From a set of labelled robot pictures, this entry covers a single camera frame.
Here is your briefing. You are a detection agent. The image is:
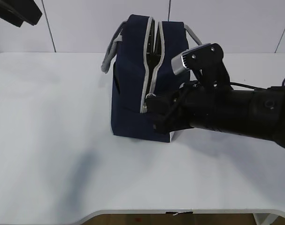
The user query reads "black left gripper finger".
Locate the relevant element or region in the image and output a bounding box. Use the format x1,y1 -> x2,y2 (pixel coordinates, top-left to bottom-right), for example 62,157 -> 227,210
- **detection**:
0,0 -> 42,27

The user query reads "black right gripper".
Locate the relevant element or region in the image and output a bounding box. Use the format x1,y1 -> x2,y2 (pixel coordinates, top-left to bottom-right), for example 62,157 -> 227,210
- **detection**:
146,84 -> 234,134

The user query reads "navy blue lunch bag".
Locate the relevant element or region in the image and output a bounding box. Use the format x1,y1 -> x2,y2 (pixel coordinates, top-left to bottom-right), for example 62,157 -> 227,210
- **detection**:
101,15 -> 201,143

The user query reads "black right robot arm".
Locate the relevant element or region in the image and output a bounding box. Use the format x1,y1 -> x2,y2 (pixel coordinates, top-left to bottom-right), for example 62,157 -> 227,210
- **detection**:
145,81 -> 285,148

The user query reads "black tape on table edge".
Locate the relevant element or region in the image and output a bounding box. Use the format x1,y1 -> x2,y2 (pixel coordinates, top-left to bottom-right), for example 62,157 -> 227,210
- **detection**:
165,211 -> 193,216

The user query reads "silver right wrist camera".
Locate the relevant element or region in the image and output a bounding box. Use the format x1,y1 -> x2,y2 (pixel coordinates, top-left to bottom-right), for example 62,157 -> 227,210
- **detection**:
171,43 -> 224,75

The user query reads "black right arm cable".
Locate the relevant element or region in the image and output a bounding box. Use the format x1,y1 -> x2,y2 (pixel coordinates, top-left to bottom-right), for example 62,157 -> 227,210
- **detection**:
229,70 -> 285,91

